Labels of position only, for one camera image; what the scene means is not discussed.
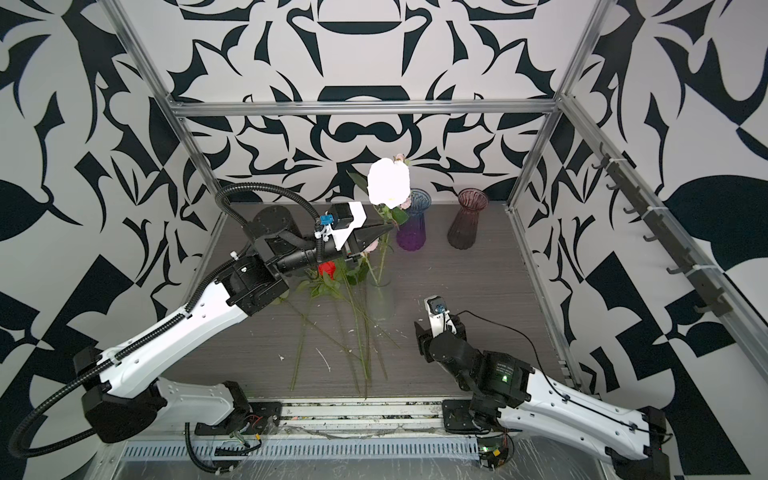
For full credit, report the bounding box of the aluminium frame crossbar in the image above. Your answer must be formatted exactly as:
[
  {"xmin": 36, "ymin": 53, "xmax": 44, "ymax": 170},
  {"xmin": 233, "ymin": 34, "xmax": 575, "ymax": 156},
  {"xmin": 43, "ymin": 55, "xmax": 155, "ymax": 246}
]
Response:
[{"xmin": 169, "ymin": 99, "xmax": 556, "ymax": 118}]

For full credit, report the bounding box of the purple blue glass vase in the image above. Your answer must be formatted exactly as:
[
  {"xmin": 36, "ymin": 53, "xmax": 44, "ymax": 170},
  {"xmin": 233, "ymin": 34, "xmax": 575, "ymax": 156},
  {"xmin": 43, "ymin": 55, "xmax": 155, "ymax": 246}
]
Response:
[{"xmin": 396, "ymin": 188, "xmax": 432, "ymax": 252}]

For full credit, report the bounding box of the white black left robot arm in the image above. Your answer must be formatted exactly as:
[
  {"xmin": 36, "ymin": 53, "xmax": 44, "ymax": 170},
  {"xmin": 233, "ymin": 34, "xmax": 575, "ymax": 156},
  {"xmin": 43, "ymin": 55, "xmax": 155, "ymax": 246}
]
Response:
[{"xmin": 8, "ymin": 182, "xmax": 407, "ymax": 459}]

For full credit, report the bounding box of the clear ribbed glass vase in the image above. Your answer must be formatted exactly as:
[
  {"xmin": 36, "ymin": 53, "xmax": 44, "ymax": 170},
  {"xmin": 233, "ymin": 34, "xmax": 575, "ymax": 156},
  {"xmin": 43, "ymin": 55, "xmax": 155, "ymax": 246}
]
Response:
[{"xmin": 366, "ymin": 272, "xmax": 395, "ymax": 323}]

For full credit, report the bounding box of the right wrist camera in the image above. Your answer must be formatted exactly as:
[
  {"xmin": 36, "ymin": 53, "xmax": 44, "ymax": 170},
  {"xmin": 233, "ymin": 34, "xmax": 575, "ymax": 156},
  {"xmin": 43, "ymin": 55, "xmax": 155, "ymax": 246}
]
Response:
[{"xmin": 424, "ymin": 295, "xmax": 456, "ymax": 337}]

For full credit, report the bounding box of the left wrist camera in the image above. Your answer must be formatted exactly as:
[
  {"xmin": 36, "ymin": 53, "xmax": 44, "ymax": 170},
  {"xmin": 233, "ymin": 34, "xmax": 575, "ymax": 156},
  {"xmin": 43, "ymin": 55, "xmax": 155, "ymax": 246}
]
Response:
[{"xmin": 315, "ymin": 201, "xmax": 367, "ymax": 251}]

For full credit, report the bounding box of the pink carnation stem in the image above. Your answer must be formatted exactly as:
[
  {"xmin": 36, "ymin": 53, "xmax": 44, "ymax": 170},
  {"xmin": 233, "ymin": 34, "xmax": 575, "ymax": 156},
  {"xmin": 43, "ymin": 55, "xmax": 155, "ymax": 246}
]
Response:
[
  {"xmin": 374, "ymin": 152, "xmax": 415, "ymax": 283},
  {"xmin": 351, "ymin": 240, "xmax": 384, "ymax": 286}
]

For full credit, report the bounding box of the grey wall hook rail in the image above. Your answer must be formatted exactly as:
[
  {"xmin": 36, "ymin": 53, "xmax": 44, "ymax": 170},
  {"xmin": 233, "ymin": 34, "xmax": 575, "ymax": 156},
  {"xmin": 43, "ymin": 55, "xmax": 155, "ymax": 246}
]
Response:
[{"xmin": 593, "ymin": 146, "xmax": 733, "ymax": 317}]

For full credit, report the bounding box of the smoky pink glass vase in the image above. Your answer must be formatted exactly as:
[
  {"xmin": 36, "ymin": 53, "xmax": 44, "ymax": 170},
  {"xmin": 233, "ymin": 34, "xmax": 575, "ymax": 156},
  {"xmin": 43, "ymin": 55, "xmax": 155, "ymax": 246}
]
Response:
[{"xmin": 447, "ymin": 188, "xmax": 489, "ymax": 250}]

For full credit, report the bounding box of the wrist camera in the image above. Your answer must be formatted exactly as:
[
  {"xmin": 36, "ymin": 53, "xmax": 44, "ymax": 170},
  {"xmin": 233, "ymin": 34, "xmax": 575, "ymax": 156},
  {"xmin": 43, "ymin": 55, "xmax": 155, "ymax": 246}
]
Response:
[
  {"xmin": 424, "ymin": 295, "xmax": 456, "ymax": 337},
  {"xmin": 315, "ymin": 201, "xmax": 367, "ymax": 251}
]

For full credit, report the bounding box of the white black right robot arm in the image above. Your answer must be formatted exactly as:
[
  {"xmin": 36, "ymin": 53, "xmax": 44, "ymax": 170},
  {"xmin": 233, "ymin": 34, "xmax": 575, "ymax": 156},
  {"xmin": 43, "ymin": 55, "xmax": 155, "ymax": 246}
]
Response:
[{"xmin": 414, "ymin": 307, "xmax": 671, "ymax": 479}]

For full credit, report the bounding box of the white slotted cable duct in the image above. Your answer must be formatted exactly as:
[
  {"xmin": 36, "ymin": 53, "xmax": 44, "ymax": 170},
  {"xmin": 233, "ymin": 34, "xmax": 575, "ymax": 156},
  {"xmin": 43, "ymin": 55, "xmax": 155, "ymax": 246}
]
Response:
[{"xmin": 119, "ymin": 436, "xmax": 481, "ymax": 462}]

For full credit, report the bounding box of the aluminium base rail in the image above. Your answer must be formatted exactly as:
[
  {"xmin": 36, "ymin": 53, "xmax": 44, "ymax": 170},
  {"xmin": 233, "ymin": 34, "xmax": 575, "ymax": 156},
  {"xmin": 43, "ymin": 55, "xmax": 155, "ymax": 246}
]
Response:
[{"xmin": 239, "ymin": 397, "xmax": 613, "ymax": 434}]

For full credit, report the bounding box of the small red artificial rose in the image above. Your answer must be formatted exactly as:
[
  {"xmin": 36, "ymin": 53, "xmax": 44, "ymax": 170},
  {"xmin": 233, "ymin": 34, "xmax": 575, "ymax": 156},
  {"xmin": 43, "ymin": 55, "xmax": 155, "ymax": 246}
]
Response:
[{"xmin": 317, "ymin": 261, "xmax": 336, "ymax": 280}]

